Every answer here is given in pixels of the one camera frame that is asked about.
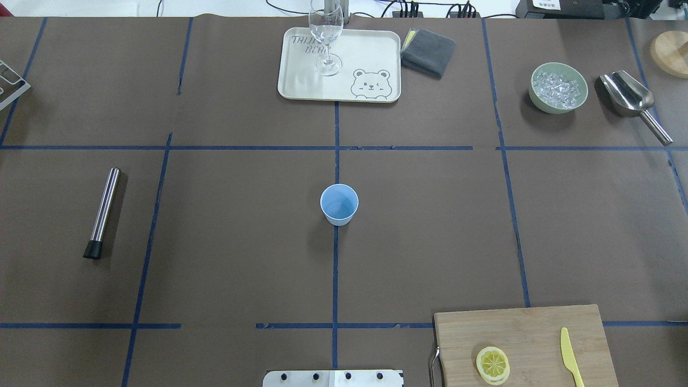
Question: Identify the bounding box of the bamboo cutting board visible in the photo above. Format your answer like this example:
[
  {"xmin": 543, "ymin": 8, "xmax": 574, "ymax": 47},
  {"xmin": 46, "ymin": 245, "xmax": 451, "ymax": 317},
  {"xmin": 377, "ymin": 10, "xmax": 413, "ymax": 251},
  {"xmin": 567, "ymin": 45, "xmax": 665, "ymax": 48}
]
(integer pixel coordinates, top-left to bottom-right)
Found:
[{"xmin": 433, "ymin": 304, "xmax": 618, "ymax": 386}]

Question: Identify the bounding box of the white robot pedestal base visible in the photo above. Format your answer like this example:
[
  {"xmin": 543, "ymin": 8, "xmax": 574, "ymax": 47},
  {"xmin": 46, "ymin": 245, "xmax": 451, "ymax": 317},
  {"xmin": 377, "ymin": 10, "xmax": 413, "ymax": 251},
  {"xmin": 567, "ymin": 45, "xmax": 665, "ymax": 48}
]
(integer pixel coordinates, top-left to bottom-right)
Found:
[{"xmin": 262, "ymin": 369, "xmax": 405, "ymax": 386}]

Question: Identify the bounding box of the lemon slice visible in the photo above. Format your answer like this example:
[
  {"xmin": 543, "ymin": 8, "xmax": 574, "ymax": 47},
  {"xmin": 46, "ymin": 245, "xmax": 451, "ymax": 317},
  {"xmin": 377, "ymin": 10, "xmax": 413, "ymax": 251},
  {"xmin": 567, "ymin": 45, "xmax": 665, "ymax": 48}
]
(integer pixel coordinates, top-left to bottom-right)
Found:
[
  {"xmin": 481, "ymin": 376, "xmax": 508, "ymax": 385},
  {"xmin": 475, "ymin": 346, "xmax": 511, "ymax": 380}
]

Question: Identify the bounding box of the cream bear tray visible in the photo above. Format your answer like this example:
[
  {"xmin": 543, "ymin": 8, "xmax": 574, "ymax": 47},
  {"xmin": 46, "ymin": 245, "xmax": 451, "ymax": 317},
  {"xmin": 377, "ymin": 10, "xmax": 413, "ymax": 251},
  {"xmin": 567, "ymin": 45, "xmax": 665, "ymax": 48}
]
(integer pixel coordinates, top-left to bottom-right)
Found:
[{"xmin": 277, "ymin": 27, "xmax": 402, "ymax": 103}]

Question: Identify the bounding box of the steel muddler black tip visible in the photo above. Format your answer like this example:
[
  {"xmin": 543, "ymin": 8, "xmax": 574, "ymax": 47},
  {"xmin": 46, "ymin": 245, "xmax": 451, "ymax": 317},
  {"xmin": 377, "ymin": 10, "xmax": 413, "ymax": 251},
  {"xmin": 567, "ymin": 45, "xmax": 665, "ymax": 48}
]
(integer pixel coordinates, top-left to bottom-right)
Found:
[{"xmin": 83, "ymin": 167, "xmax": 121, "ymax": 260}]

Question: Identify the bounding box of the grey folded cloth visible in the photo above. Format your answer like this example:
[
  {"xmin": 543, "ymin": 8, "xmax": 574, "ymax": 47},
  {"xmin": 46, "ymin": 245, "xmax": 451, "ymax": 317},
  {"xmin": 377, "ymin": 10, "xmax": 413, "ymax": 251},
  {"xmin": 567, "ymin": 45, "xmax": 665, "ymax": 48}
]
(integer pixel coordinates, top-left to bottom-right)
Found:
[{"xmin": 400, "ymin": 28, "xmax": 456, "ymax": 79}]

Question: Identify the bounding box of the blue paper cup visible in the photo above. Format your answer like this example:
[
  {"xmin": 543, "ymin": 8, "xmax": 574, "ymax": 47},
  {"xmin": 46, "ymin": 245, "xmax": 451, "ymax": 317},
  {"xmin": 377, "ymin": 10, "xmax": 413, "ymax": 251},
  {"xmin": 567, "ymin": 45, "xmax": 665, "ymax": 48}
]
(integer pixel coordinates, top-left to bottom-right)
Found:
[{"xmin": 320, "ymin": 183, "xmax": 360, "ymax": 226}]

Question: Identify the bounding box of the wooden cup tree stand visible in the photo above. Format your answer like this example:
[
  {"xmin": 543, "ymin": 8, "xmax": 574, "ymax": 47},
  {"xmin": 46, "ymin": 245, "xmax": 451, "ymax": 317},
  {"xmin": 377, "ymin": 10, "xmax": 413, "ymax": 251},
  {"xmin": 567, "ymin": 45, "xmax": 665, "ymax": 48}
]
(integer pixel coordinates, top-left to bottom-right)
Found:
[{"xmin": 650, "ymin": 30, "xmax": 687, "ymax": 79}]

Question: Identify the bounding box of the black power strip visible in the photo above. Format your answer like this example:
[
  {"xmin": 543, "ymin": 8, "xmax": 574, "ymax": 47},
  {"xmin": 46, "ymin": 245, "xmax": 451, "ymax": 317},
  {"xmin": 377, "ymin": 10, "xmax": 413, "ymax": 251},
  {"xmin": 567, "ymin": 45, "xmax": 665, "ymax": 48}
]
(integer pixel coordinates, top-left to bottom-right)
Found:
[{"xmin": 391, "ymin": 2, "xmax": 424, "ymax": 19}]

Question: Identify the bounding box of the steel ice scoop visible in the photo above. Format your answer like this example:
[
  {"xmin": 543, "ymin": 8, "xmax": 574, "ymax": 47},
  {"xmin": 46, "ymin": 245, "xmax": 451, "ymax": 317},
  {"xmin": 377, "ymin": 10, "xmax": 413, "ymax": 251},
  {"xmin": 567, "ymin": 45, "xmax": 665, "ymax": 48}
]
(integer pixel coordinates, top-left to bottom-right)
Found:
[{"xmin": 599, "ymin": 70, "xmax": 673, "ymax": 146}]

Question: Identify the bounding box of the clear wine glass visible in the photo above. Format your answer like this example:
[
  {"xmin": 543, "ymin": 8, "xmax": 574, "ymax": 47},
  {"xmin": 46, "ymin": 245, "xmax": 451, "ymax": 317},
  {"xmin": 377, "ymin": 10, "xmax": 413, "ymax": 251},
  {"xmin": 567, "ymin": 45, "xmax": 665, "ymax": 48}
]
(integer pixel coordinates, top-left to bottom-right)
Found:
[{"xmin": 308, "ymin": 1, "xmax": 344, "ymax": 76}]

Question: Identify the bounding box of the yellow plastic knife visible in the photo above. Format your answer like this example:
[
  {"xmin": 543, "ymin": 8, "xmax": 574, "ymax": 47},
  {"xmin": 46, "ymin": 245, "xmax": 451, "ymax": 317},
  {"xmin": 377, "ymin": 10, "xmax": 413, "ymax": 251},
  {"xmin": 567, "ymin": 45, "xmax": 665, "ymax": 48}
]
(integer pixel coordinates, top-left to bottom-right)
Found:
[{"xmin": 560, "ymin": 327, "xmax": 585, "ymax": 387}]

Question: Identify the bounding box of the green bowl of ice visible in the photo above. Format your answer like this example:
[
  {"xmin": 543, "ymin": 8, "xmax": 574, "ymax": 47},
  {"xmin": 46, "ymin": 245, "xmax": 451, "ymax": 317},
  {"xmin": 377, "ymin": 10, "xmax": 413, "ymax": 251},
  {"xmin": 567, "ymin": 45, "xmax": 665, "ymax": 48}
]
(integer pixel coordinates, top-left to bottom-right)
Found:
[{"xmin": 528, "ymin": 63, "xmax": 588, "ymax": 114}]

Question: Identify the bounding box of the white wire cup rack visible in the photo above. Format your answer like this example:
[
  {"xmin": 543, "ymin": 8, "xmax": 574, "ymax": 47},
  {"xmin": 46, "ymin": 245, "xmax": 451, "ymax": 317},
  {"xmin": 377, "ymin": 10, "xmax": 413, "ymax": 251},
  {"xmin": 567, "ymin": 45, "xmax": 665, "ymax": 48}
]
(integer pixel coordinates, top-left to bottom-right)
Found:
[{"xmin": 0, "ymin": 60, "xmax": 31, "ymax": 110}]

